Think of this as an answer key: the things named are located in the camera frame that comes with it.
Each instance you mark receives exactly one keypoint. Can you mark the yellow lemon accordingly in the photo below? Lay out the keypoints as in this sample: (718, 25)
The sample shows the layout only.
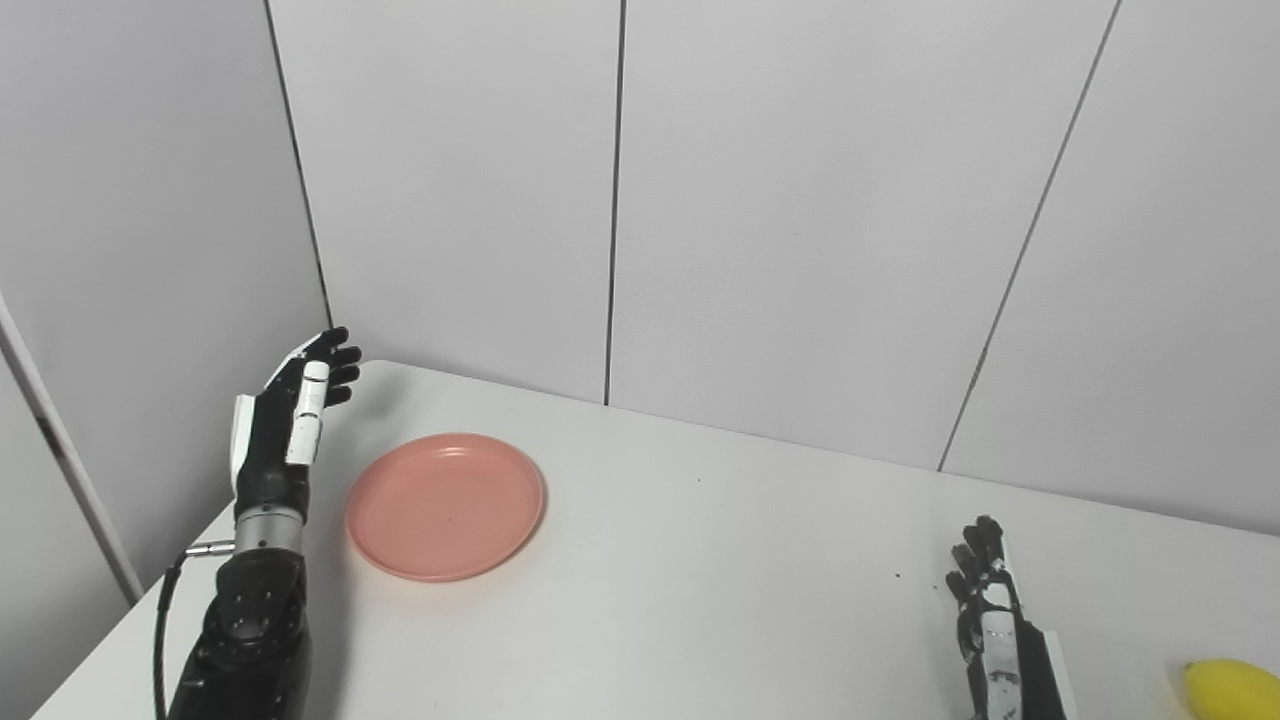
(1235, 692)

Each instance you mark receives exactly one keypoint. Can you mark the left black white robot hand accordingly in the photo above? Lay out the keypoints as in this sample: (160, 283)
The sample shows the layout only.
(268, 455)

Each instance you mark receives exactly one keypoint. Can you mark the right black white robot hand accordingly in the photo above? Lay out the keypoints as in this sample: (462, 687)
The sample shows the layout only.
(1010, 660)

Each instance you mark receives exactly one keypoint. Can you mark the pink round plate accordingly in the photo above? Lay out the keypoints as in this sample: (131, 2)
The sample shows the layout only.
(446, 506)

